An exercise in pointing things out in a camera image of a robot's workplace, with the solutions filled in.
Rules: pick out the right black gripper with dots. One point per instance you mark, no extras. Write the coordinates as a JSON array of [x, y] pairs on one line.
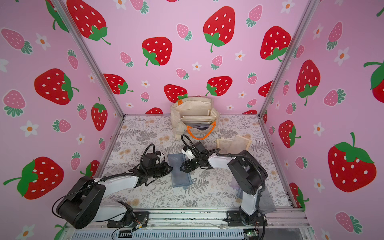
[[190, 163]]

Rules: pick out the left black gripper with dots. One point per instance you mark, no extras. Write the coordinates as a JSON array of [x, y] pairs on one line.
[[164, 165]]

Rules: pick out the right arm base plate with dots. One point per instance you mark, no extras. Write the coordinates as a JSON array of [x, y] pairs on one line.
[[239, 218]]

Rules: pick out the blue grey pouch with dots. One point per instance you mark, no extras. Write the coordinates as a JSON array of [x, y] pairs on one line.
[[180, 179]]

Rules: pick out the cream canvas tote bag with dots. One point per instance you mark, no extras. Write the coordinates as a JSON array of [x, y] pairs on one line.
[[195, 117]]

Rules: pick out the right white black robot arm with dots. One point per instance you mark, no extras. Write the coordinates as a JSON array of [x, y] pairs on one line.
[[246, 170]]

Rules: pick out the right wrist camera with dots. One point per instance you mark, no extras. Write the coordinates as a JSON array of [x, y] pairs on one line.
[[188, 153]]

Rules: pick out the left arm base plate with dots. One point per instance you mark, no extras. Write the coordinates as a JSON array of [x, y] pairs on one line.
[[131, 220]]

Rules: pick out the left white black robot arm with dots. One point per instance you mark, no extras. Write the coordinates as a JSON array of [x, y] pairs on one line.
[[84, 203]]

